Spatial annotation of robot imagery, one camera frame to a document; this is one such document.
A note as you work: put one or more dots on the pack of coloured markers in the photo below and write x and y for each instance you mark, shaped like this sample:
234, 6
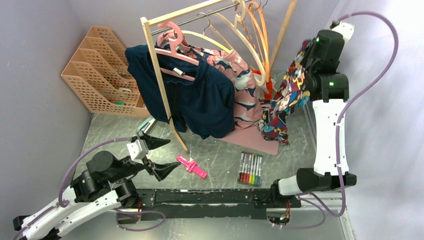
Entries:
250, 169

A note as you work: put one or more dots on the pink plastic hanger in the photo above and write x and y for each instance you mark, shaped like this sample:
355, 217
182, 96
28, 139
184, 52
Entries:
172, 52

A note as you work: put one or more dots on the pink patterned shorts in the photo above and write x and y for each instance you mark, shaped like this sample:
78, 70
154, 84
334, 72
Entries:
247, 109

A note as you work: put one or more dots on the wooden clothes rack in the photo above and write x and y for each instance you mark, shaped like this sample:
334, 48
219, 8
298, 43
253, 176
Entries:
150, 27

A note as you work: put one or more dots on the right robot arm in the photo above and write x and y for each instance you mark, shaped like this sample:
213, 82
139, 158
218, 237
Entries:
330, 165

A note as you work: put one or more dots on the light blue stapler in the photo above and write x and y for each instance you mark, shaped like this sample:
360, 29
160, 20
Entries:
147, 125

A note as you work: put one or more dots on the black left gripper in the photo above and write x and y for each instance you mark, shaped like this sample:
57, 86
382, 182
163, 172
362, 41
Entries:
160, 170

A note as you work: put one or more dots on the orange cloth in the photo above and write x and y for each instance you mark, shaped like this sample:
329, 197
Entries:
264, 91

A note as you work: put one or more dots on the orange plastic hanger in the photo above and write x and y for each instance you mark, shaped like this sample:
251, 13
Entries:
257, 17

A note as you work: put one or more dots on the peach plastic file organizer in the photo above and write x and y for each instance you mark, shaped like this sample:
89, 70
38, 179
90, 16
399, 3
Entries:
98, 74

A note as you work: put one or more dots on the comic print shorts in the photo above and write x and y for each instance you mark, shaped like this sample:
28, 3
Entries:
291, 94

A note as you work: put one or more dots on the navy blue shorts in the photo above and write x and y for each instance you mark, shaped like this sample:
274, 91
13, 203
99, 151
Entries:
205, 104

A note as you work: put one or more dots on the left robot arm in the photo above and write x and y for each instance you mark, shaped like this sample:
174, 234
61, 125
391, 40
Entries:
105, 185

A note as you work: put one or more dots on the pink mat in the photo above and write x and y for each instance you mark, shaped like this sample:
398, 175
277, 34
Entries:
251, 138

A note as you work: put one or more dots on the pink plastic clip tool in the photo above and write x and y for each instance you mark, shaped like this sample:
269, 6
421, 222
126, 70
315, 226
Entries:
191, 166

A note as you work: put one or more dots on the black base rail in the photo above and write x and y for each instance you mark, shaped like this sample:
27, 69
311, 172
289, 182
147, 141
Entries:
254, 203

